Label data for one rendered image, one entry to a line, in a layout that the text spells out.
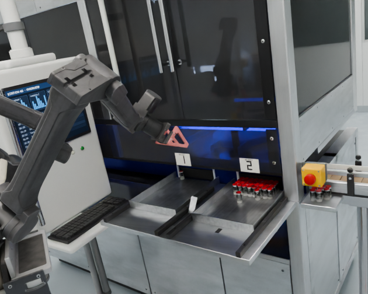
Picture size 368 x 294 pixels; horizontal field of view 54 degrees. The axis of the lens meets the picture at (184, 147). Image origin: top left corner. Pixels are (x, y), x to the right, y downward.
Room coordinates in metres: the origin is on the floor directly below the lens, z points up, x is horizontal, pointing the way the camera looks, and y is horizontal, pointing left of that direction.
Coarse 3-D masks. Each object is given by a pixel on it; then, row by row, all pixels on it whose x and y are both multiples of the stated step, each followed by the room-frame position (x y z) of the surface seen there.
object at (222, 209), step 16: (224, 192) 1.44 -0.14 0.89; (208, 208) 1.34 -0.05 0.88; (224, 208) 1.31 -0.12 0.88; (240, 208) 1.29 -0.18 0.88; (256, 208) 1.27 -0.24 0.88; (272, 208) 1.22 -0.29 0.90; (208, 224) 1.21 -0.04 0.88; (224, 224) 1.17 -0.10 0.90; (240, 224) 1.13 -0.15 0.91; (256, 224) 1.11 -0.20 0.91
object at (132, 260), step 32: (352, 128) 2.03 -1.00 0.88; (320, 160) 1.63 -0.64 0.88; (352, 160) 1.94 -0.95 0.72; (320, 224) 1.45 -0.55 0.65; (352, 224) 1.90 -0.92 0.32; (64, 256) 2.41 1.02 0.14; (128, 256) 1.95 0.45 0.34; (160, 256) 1.77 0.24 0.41; (192, 256) 1.63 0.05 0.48; (320, 256) 1.43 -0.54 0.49; (352, 256) 1.87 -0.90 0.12; (160, 288) 1.81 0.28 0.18; (192, 288) 1.65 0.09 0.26; (224, 288) 1.52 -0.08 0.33; (256, 288) 1.40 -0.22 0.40; (288, 288) 1.31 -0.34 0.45; (320, 288) 1.41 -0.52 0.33
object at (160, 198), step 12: (168, 180) 1.68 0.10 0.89; (180, 180) 1.68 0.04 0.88; (192, 180) 1.65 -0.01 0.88; (216, 180) 1.55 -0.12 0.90; (144, 192) 1.55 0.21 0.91; (156, 192) 1.58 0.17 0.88; (168, 192) 1.56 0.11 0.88; (180, 192) 1.53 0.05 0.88; (192, 192) 1.51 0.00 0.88; (132, 204) 1.46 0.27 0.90; (144, 204) 1.41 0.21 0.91; (156, 204) 1.46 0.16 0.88; (168, 204) 1.44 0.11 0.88; (180, 204) 1.42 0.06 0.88
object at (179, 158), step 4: (176, 156) 1.61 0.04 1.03; (180, 156) 1.60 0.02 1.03; (184, 156) 1.58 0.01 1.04; (188, 156) 1.57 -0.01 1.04; (176, 160) 1.62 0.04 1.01; (180, 160) 1.60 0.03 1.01; (188, 160) 1.57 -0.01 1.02; (180, 164) 1.60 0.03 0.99; (184, 164) 1.59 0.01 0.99; (188, 164) 1.57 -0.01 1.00
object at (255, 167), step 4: (240, 160) 1.40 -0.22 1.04; (244, 160) 1.39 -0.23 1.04; (248, 160) 1.38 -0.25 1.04; (252, 160) 1.37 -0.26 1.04; (256, 160) 1.36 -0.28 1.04; (240, 164) 1.40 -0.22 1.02; (244, 164) 1.39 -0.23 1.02; (248, 164) 1.38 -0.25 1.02; (252, 164) 1.37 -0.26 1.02; (256, 164) 1.36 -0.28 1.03; (244, 168) 1.39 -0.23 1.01; (252, 168) 1.37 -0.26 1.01; (256, 168) 1.36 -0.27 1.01; (252, 172) 1.37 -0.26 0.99; (256, 172) 1.36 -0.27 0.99
